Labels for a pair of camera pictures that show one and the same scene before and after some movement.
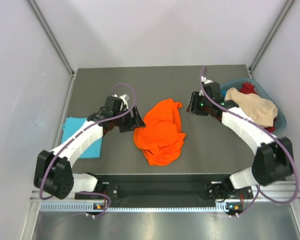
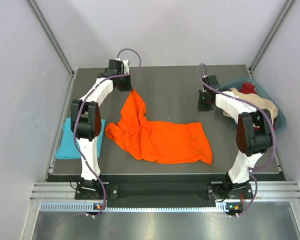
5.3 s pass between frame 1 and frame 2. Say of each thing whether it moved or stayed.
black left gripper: moved
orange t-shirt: moved
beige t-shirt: stayed
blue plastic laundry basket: stayed
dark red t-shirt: stayed
